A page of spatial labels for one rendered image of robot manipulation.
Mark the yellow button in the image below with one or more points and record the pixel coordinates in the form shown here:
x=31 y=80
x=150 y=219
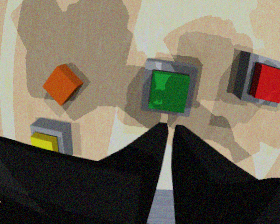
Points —
x=52 y=134

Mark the orange block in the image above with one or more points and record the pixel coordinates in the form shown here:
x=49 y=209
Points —
x=62 y=84

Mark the green button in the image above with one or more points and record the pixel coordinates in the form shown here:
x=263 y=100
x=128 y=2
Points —
x=168 y=87

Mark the red button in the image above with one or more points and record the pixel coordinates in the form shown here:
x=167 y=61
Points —
x=258 y=79

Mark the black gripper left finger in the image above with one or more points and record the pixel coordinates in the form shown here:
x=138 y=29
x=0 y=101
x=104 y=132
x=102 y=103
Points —
x=118 y=189

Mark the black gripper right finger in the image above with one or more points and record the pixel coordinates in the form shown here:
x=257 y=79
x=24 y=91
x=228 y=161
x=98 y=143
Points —
x=209 y=189

